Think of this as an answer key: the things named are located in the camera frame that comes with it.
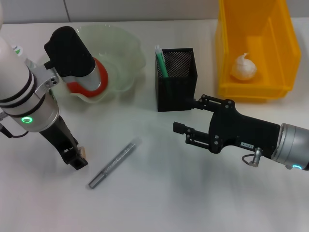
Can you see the grey transparent pen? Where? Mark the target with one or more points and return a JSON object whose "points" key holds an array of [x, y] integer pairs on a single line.
{"points": [[113, 164]]}

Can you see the white paper ball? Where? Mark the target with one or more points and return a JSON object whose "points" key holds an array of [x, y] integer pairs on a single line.
{"points": [[243, 68]]}

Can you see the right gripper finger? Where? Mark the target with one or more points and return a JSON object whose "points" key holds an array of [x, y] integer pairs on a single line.
{"points": [[179, 127], [210, 102]]}

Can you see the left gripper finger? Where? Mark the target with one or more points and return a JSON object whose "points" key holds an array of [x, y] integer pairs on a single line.
{"points": [[77, 162], [76, 145]]}

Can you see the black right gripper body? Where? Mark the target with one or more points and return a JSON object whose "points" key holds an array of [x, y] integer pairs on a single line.
{"points": [[241, 130]]}

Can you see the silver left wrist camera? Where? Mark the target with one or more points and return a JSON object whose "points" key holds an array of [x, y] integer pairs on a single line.
{"points": [[72, 58]]}

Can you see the black mesh pen holder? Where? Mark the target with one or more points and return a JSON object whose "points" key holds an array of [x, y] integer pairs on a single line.
{"points": [[178, 91]]}

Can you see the pale green glass fruit plate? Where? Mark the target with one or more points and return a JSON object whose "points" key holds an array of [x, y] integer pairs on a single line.
{"points": [[120, 60]]}

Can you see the beige eraser with barcode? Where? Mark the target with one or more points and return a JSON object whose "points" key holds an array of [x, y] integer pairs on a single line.
{"points": [[82, 152]]}

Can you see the yellow plastic bin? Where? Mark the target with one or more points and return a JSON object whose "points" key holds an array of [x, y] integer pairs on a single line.
{"points": [[270, 48]]}

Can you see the green pen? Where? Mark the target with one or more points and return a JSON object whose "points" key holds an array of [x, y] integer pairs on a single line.
{"points": [[162, 62]]}

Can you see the clear green-label water bottle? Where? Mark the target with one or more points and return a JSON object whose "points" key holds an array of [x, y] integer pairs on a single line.
{"points": [[17, 49]]}

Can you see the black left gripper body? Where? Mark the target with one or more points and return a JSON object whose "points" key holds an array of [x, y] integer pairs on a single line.
{"points": [[56, 137]]}

